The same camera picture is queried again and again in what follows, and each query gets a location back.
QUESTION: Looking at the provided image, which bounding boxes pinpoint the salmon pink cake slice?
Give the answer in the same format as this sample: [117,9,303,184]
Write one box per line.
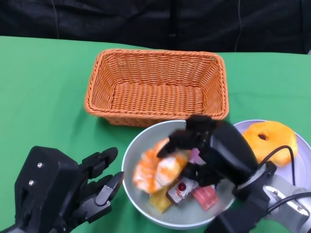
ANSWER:
[191,185,219,211]

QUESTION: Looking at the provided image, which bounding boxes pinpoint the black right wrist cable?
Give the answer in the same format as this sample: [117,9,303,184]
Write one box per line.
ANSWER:
[257,145,296,186]

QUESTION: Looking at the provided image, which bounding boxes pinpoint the black backdrop curtain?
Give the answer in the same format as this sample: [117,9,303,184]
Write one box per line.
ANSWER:
[0,0,311,55]

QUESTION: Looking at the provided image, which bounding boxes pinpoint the pale green bowl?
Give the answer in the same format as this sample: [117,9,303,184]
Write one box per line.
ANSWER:
[121,120,238,230]

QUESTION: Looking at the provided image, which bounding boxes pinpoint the orange ring doughnut bread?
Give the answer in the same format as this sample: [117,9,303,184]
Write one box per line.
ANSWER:
[242,120,299,167]

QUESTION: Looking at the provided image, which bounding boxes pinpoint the yellow cake slice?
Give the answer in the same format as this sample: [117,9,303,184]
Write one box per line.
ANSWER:
[148,186,173,214]

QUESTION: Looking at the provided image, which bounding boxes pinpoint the black left wrist camera housing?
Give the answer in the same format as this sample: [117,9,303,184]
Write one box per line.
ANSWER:
[14,145,82,230]

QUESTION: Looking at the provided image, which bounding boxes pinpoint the orange wicker basket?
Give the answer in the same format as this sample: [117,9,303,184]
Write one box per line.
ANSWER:
[84,48,229,128]

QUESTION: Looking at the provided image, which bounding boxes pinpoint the chocolate cake slice with cherry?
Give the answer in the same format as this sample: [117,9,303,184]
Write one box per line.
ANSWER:
[167,177,200,207]

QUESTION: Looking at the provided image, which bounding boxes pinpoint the green tablecloth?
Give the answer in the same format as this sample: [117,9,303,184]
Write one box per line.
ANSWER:
[0,35,311,233]

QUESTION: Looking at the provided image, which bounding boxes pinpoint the orange white croissant bread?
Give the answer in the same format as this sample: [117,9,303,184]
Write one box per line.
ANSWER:
[132,138,192,195]

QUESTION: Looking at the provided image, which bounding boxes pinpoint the magenta pink cake slice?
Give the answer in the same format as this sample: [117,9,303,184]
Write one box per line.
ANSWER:
[190,148,207,165]

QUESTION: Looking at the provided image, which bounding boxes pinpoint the lavender round plate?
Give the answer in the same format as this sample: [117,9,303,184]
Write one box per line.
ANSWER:
[232,118,311,192]

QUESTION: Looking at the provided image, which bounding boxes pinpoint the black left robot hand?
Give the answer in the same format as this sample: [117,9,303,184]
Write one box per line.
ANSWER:
[55,147,125,233]

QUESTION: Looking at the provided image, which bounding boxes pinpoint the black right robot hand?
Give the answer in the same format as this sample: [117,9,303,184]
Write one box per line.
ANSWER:
[156,115,259,192]

